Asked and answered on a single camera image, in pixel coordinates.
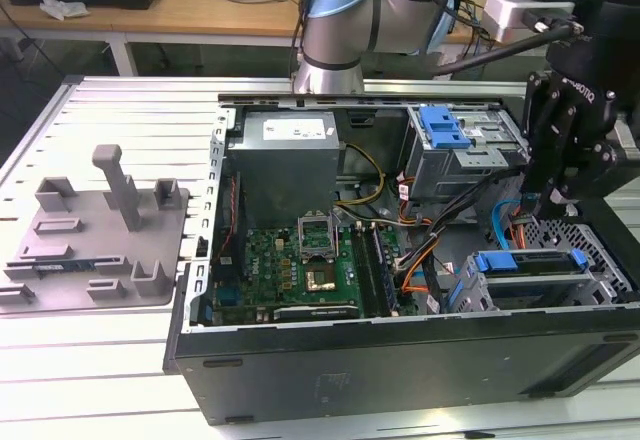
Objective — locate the grey power supply unit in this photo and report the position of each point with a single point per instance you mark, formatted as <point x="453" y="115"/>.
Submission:
<point x="285" y="175"/>

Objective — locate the grey metal disk bay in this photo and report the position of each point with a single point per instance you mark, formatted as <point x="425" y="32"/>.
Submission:
<point x="540" y="292"/>

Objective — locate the CPU socket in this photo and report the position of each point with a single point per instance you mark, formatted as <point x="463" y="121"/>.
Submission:
<point x="321" y="281"/>

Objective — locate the black case fan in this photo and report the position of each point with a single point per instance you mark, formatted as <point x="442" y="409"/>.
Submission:
<point x="229" y="222"/>

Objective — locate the grey parts rack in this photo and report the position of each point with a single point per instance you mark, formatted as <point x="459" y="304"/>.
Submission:
<point x="100" y="245"/>

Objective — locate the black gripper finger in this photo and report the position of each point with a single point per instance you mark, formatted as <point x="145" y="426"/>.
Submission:
<point x="545" y="125"/>
<point x="595" y="175"/>

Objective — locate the green RAM stick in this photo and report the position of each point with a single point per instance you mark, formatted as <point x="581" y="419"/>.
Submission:
<point x="384" y="275"/>
<point x="60" y="265"/>

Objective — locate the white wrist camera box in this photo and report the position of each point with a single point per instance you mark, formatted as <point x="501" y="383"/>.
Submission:
<point x="505" y="10"/>

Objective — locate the green motherboard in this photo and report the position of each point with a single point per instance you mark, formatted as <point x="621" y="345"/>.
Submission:
<point x="265" y="265"/>

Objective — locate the blue drive latch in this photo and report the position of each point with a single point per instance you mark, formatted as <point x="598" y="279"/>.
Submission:
<point x="440" y="130"/>

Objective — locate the black open PC case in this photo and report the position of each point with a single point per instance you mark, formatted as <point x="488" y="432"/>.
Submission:
<point x="400" y="370"/>

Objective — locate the crumpled white paper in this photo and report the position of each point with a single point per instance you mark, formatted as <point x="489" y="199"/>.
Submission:
<point x="62" y="7"/>

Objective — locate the grey metal drive cage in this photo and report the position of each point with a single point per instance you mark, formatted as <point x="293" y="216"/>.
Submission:
<point x="450" y="172"/>

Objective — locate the black graphics card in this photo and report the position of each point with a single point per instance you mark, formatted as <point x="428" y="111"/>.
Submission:
<point x="315" y="313"/>

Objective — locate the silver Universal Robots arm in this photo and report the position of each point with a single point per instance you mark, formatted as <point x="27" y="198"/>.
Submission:
<point x="340" y="25"/>

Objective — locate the wooden desk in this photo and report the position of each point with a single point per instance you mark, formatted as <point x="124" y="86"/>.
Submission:
<point x="200" y="15"/>

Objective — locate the black RAM slot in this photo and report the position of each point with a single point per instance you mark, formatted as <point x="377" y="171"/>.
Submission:
<point x="362" y="270"/>

